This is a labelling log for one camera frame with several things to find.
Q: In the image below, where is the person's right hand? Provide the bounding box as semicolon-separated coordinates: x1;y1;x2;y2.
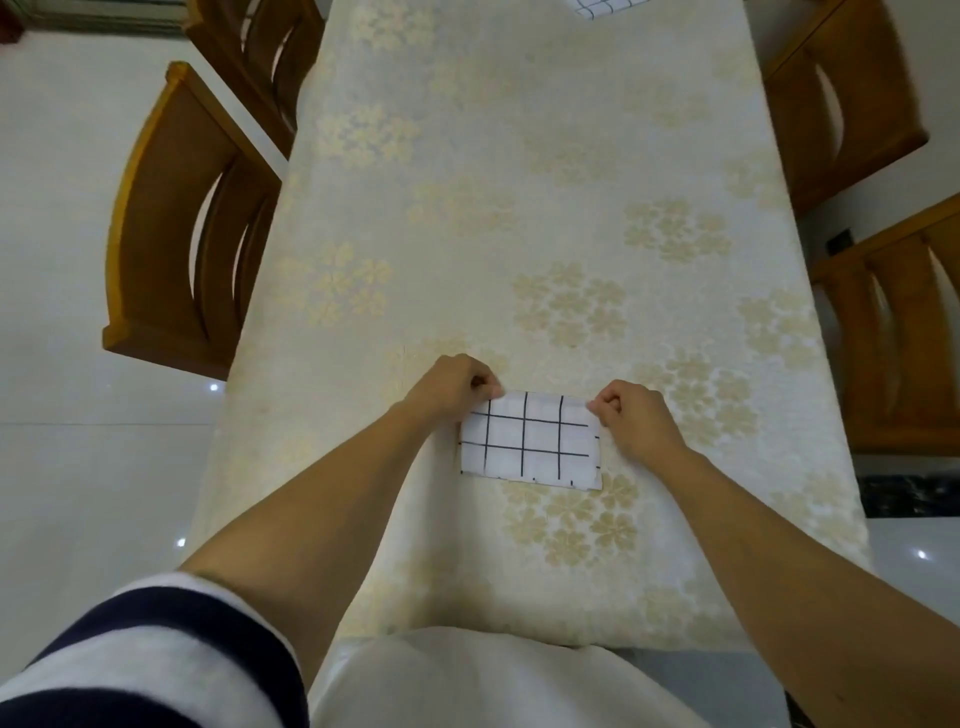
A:
586;379;695;472

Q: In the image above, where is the person's left forearm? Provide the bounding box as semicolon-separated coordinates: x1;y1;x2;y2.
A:
178;401;444;691

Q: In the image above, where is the checked cloth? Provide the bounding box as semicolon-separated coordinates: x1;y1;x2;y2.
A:
457;389;605;493

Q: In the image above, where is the table with cream floral tablecloth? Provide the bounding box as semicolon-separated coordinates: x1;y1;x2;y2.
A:
183;0;875;654

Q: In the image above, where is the person's left hand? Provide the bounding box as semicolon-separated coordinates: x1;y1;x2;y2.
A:
389;353;506;429

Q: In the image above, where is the person's right forearm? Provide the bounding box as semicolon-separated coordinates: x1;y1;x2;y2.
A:
656;449;960;728

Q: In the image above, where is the wooden dining chair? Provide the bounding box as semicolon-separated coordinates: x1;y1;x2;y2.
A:
102;61;284;382
182;0;325;159
761;0;931;219
809;193;960;457

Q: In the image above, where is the glass sliding door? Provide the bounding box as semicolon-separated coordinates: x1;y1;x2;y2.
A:
11;0;189;37

